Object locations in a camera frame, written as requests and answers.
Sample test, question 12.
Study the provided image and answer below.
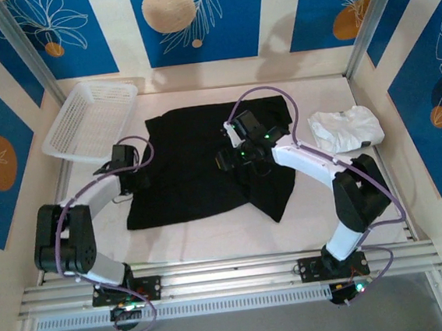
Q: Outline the white folded t-shirt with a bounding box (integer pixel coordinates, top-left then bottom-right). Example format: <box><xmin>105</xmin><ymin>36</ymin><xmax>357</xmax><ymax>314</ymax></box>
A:
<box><xmin>306</xmin><ymin>102</ymin><xmax>387</xmax><ymax>157</ymax></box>

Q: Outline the white plastic mesh basket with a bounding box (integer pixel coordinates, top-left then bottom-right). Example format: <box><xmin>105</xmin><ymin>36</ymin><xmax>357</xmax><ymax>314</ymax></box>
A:
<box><xmin>36</xmin><ymin>76</ymin><xmax>146</xmax><ymax>171</ymax></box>

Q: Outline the white slotted cable duct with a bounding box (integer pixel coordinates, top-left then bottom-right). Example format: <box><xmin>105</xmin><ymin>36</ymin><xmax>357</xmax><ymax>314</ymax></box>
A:
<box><xmin>35</xmin><ymin>284</ymin><xmax>333</xmax><ymax>331</ymax></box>

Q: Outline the aluminium frame post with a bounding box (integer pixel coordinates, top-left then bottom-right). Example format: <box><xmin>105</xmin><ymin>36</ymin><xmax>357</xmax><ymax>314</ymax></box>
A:
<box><xmin>338</xmin><ymin>0</ymin><xmax>419</xmax><ymax>80</ymax></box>
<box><xmin>0</xmin><ymin>0</ymin><xmax>65</xmax><ymax>113</ymax></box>

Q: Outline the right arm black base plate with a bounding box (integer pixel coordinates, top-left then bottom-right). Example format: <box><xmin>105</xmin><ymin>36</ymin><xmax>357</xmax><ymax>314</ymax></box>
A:
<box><xmin>296</xmin><ymin>251</ymin><xmax>372</xmax><ymax>284</ymax></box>

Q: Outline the aluminium rail frame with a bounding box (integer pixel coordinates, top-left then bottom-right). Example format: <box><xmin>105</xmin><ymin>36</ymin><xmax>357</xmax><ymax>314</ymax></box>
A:
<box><xmin>14</xmin><ymin>236</ymin><xmax>442</xmax><ymax>321</ymax></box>

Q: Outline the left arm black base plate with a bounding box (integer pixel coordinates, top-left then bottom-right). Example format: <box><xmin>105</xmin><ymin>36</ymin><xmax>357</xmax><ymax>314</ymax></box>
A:
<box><xmin>90</xmin><ymin>275</ymin><xmax>164</xmax><ymax>307</ymax></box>

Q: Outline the black floral print t-shirt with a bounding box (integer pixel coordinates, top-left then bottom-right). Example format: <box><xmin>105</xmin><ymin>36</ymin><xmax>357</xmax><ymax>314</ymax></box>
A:
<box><xmin>115</xmin><ymin>94</ymin><xmax>304</xmax><ymax>238</ymax></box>

